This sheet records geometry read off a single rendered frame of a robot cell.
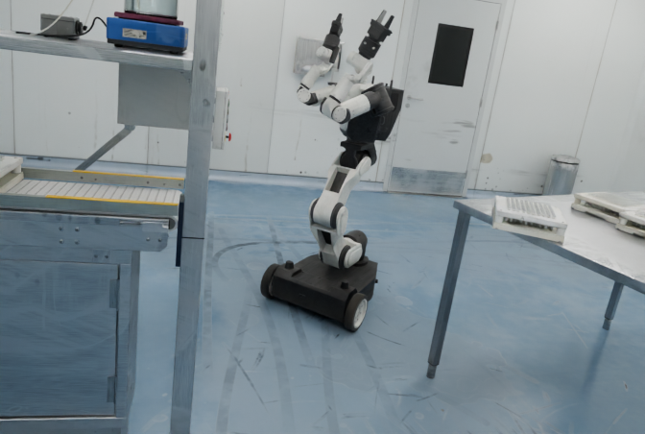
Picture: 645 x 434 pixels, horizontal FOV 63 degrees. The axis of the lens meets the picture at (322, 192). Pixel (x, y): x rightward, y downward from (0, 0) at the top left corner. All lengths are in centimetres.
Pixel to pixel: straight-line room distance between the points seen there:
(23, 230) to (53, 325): 32
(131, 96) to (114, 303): 62
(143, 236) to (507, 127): 510
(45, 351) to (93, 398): 22
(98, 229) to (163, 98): 43
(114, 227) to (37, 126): 405
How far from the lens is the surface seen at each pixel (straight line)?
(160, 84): 167
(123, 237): 157
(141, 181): 180
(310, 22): 534
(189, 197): 145
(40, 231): 162
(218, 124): 239
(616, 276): 193
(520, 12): 613
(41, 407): 196
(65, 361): 185
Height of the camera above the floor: 143
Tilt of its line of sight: 15 degrees down
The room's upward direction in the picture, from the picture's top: 8 degrees clockwise
